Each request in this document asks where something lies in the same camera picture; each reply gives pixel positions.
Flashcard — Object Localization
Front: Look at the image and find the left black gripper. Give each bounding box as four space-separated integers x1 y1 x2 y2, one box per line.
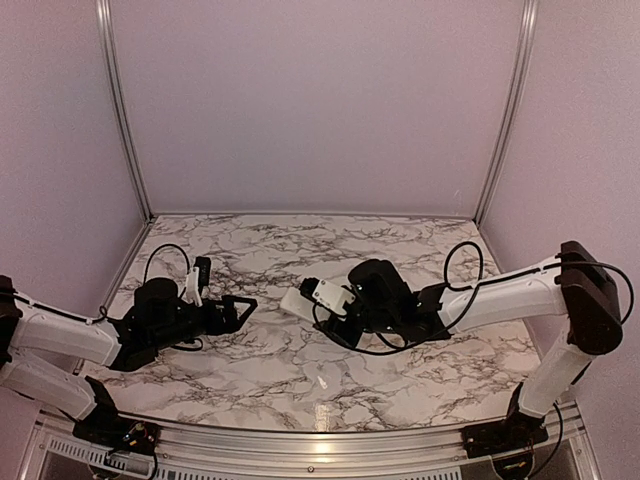
150 294 258 352

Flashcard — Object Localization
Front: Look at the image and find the white remote control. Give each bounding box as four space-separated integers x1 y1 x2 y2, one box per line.
279 287 314 323

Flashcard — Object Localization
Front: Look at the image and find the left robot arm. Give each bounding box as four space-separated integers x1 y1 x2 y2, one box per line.
1 276 258 445

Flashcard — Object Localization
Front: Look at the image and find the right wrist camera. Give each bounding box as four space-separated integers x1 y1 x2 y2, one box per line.
299 278 356 317

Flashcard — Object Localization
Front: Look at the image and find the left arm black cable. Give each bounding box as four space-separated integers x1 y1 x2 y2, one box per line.
142 243 194 301

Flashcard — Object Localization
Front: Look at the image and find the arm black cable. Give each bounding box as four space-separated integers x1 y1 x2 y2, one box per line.
312 241 631 357
142 243 194 301

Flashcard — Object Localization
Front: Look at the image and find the left aluminium frame post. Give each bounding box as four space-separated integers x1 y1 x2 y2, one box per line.
94 0 154 222

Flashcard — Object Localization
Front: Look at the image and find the aluminium frame post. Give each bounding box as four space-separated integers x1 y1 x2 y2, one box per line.
473 0 539 229
94 0 154 222

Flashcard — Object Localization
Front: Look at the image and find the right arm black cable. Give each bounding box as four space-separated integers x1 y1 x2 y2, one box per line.
312 241 631 357

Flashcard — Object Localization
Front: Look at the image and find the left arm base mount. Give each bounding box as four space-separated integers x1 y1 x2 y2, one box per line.
73 416 160 456

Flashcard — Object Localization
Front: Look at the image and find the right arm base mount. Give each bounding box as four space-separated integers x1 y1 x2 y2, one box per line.
461 420 549 458

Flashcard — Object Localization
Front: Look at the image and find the front aluminium rail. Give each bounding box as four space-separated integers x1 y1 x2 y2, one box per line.
18 403 601 479

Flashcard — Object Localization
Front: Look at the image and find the right aluminium frame post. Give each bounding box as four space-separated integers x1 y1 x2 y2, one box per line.
473 0 539 229

